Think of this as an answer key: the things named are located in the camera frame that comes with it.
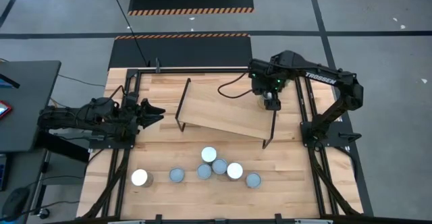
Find yellow-green labelled can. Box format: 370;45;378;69
200;146;218;164

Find red-edged tablet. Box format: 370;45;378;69
0;100;14;120

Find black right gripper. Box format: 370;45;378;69
250;59;288;112

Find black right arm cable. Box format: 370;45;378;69
217;71;254;100

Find black aluminium rig frame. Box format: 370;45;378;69
80;57;364;224

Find black computer mouse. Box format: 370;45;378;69
1;186;30;218

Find tall peas can blue label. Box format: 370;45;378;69
226;162;244;181

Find black flat device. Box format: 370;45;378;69
0;72;20;89

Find wooden shelf black metal legs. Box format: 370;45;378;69
174;78;277;150

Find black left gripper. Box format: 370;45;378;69
126;95;166;134

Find dark grey desk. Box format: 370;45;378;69
0;60;62;153

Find black floor cable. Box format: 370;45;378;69
107;0;150;67

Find mixed vegetables can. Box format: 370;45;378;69
211;158;229;175

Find green dotted peas can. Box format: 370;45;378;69
196;163;213;180

